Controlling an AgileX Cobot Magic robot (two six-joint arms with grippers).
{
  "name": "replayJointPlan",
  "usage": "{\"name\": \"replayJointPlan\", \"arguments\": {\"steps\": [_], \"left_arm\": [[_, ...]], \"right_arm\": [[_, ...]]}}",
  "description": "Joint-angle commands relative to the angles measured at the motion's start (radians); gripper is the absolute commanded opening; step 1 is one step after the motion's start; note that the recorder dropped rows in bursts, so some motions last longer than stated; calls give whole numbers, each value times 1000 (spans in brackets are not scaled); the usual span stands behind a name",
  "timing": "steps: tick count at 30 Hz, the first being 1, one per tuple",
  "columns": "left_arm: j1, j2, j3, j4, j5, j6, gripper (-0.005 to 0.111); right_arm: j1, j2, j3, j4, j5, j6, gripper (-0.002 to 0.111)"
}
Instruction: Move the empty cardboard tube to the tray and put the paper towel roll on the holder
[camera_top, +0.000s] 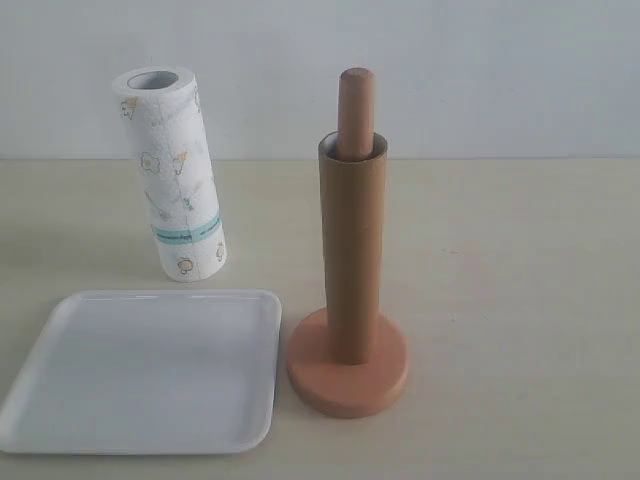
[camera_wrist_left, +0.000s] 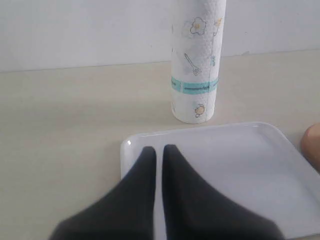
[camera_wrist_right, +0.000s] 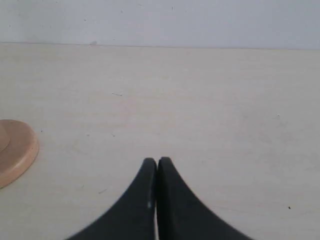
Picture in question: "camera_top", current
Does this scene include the brown cardboard tube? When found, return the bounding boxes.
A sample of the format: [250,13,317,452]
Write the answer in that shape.
[318,132,388,365]

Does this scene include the printed white paper towel roll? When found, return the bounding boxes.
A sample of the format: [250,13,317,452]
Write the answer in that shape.
[112,67,227,282]

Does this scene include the wooden paper towel holder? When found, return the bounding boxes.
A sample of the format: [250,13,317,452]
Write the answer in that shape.
[286,67,409,418]

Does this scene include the white square tray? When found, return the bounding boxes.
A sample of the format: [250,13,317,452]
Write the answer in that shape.
[1,289,282,455]

